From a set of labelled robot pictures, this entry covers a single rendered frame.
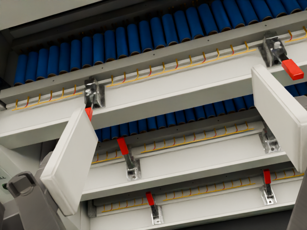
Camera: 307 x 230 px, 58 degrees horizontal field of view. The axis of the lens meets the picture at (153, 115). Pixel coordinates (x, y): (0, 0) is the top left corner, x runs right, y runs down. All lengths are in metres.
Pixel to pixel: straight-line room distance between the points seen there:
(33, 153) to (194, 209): 0.39
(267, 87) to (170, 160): 0.41
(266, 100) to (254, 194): 0.56
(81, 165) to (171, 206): 0.56
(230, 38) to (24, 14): 0.27
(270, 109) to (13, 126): 0.41
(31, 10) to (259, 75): 0.27
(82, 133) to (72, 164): 0.03
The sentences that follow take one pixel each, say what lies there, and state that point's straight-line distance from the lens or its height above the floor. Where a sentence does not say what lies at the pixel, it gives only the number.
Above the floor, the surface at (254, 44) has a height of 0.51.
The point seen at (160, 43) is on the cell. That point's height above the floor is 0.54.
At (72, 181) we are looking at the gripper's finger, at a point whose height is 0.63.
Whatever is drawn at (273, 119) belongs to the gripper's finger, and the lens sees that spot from 0.17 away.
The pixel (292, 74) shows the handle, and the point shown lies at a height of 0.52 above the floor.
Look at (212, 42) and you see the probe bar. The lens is 0.42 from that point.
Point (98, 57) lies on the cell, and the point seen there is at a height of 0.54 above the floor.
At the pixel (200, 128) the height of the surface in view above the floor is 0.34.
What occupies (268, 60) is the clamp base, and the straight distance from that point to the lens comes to 0.42.
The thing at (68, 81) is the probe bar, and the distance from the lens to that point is 0.45.
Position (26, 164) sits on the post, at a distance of 0.57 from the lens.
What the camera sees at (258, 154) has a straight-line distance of 0.56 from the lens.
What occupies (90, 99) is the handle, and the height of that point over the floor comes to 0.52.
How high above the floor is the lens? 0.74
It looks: 41 degrees down
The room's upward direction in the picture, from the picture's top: 20 degrees counter-clockwise
